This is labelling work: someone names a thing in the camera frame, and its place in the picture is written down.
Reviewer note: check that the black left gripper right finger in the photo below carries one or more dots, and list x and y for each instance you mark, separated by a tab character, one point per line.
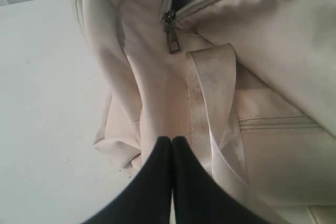
197	198

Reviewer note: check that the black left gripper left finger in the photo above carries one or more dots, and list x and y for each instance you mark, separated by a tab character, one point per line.
147	198

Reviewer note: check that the cream duffel bag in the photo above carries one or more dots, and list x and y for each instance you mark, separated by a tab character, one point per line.
249	83

